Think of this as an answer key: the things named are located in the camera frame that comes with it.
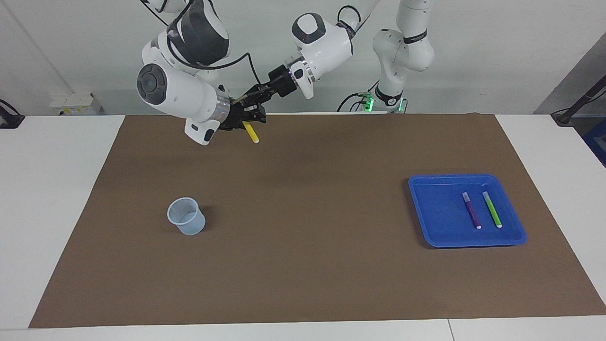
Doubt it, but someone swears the black clamp mount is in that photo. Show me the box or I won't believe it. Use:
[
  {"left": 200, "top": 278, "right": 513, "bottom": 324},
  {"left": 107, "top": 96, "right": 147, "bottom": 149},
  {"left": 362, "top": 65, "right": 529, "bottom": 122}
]
[{"left": 0, "top": 99, "right": 25, "bottom": 129}]

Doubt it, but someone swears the blue box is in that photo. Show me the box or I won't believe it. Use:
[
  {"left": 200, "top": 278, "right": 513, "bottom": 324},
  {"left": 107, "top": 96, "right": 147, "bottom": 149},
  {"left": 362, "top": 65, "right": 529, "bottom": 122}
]
[{"left": 581, "top": 118, "right": 606, "bottom": 167}]

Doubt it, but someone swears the white wall socket box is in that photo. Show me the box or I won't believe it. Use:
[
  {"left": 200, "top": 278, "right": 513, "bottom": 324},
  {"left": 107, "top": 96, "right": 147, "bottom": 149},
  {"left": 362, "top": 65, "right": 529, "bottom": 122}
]
[{"left": 50, "top": 92, "right": 102, "bottom": 116}]

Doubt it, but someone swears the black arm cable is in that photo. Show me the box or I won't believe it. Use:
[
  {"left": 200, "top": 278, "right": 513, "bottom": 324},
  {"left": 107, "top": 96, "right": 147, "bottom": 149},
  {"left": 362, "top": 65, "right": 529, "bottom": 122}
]
[
  {"left": 166, "top": 24, "right": 262, "bottom": 87},
  {"left": 337, "top": 5, "right": 363, "bottom": 30}
]

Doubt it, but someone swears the translucent plastic cup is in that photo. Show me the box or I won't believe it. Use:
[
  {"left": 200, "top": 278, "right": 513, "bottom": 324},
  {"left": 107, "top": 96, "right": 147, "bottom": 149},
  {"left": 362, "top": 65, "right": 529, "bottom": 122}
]
[{"left": 167, "top": 197, "right": 206, "bottom": 236}]

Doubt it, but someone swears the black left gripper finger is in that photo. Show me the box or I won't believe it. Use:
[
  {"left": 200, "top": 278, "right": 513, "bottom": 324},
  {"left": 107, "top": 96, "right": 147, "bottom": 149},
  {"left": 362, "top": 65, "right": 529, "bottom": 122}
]
[{"left": 237, "top": 83, "right": 275, "bottom": 106}]

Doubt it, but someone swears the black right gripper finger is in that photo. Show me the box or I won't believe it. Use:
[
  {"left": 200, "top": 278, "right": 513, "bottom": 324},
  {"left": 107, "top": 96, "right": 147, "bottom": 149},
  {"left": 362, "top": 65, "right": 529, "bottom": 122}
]
[{"left": 242, "top": 105, "right": 267, "bottom": 125}]

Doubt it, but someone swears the brown table mat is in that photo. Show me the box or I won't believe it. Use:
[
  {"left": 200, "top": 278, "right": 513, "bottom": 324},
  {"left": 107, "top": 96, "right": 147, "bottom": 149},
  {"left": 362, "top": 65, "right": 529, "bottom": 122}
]
[{"left": 28, "top": 113, "right": 606, "bottom": 329}]

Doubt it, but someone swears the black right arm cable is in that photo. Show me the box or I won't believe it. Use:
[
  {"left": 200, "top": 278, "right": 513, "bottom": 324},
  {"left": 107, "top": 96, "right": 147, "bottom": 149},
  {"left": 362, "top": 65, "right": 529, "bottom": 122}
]
[{"left": 166, "top": 24, "right": 262, "bottom": 87}]

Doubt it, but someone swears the green marker pen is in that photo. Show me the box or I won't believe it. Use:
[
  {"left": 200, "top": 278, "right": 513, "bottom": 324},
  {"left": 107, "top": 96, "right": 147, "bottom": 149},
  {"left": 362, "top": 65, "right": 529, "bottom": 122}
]
[{"left": 482, "top": 191, "right": 503, "bottom": 229}]

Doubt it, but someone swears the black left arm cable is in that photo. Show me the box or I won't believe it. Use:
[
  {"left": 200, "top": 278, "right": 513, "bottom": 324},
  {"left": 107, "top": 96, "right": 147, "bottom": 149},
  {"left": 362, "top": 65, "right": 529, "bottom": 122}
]
[{"left": 337, "top": 5, "right": 363, "bottom": 30}]

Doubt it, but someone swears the yellow marker pen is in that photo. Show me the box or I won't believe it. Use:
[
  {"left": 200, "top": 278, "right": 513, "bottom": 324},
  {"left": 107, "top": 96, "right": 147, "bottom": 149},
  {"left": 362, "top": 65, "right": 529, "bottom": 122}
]
[{"left": 242, "top": 121, "right": 260, "bottom": 144}]

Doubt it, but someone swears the blue plastic tray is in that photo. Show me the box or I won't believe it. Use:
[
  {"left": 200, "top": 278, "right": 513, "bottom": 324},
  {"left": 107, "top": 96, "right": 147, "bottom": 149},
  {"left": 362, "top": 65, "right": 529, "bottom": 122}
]
[{"left": 408, "top": 173, "right": 527, "bottom": 249}]

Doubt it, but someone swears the black stand pole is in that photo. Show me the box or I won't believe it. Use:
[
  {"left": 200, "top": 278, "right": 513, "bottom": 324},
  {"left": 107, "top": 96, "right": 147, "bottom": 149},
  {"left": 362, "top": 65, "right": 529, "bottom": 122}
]
[{"left": 552, "top": 75, "right": 606, "bottom": 126}]

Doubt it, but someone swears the purple marker pen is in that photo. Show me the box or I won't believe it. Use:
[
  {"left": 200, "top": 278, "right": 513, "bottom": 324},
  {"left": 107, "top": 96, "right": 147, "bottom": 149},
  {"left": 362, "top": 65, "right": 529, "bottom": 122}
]
[{"left": 462, "top": 192, "right": 482, "bottom": 230}]

